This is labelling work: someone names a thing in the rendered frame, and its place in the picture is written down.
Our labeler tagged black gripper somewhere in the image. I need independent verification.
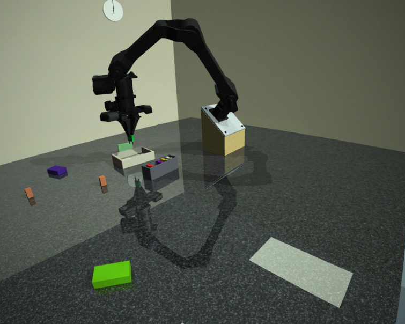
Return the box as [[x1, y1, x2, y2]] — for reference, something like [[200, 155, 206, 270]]
[[100, 92, 152, 137]]

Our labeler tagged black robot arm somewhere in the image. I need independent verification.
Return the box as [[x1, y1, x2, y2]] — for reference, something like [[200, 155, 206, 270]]
[[92, 18, 239, 122]]

